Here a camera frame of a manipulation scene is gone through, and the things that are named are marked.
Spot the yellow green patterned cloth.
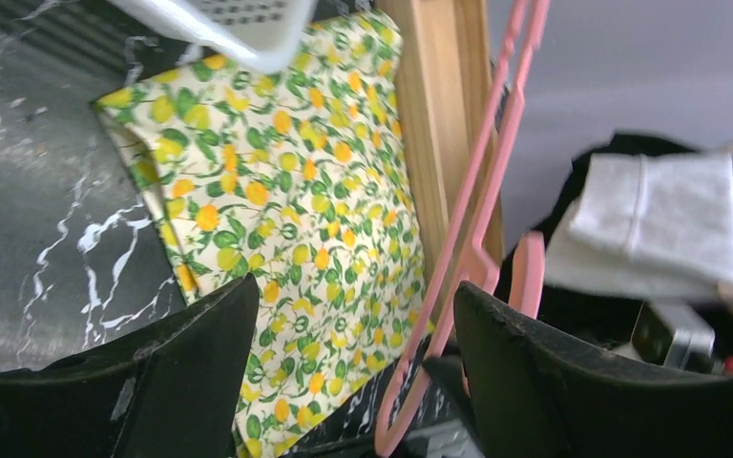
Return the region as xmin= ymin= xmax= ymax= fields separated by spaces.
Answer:
xmin=95 ymin=10 xmax=425 ymax=457

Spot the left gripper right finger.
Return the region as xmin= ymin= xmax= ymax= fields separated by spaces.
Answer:
xmin=453 ymin=282 xmax=733 ymax=457

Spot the wooden clothes rack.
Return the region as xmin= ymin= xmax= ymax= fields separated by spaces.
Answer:
xmin=376 ymin=0 xmax=492 ymax=281

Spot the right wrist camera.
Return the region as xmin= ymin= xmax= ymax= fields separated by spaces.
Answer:
xmin=614 ymin=302 xmax=733 ymax=376

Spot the white cloth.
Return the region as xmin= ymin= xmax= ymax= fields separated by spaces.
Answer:
xmin=545 ymin=152 xmax=733 ymax=302

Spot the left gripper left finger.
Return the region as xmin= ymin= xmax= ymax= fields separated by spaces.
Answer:
xmin=0 ymin=275 xmax=260 ymax=457

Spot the white plastic basket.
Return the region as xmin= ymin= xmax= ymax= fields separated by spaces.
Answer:
xmin=111 ymin=0 xmax=317 ymax=73

